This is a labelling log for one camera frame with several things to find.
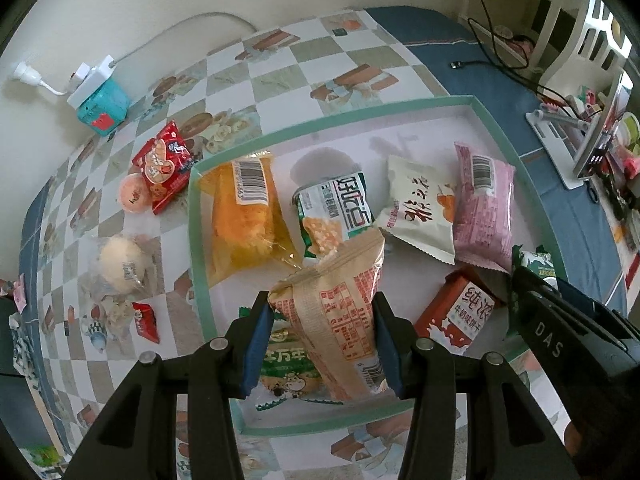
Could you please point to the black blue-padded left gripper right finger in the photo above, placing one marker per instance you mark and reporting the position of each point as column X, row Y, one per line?
column 509, row 436

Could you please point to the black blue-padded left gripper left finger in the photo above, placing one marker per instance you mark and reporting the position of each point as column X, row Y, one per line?
column 135, row 434

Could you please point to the green white biscuit packet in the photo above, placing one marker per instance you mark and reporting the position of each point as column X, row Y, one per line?
column 539, row 261

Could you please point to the red milk biscuit packet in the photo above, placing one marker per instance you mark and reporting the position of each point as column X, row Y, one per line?
column 459, row 311

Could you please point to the orange striped snack packet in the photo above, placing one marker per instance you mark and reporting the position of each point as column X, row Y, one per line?
column 329, row 306

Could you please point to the yellow cake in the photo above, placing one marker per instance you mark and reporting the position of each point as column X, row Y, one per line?
column 248, row 228

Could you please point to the small red candy packet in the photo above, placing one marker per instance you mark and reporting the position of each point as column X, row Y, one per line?
column 145, row 320

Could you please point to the round biscuit green packet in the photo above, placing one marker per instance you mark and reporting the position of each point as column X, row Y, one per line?
column 287, row 372

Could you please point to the checkered patterned tablecloth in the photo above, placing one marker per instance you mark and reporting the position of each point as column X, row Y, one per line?
column 222, row 101

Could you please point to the round cream bun in bag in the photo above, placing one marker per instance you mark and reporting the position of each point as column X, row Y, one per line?
column 122, row 266

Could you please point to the smartphone on stand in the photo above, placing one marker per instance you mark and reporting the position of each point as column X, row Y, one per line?
column 606, row 124

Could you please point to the pink snack packet with barcode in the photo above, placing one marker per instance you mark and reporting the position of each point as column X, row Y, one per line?
column 483, row 223

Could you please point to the white phone stand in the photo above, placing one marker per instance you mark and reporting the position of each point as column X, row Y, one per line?
column 566, row 141

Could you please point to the white tray with teal rim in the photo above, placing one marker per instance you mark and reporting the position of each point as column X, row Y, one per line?
column 423, row 131

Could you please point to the white persimmon snack packet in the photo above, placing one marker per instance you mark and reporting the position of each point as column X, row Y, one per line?
column 421, row 208

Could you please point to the round peach jelly cup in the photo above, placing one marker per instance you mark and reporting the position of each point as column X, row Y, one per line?
column 133, row 194

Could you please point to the red cartoon snack packet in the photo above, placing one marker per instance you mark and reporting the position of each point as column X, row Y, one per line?
column 165, row 163

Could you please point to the green white cracker packet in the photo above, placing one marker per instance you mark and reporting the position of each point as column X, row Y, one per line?
column 332, row 211

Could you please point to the white chair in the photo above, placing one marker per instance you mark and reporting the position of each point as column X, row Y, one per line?
column 581, row 44

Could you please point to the teal box with red label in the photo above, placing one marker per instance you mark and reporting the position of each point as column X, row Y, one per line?
column 105, row 109

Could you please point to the white power strip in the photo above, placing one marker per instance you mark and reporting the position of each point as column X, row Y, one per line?
column 86, row 79

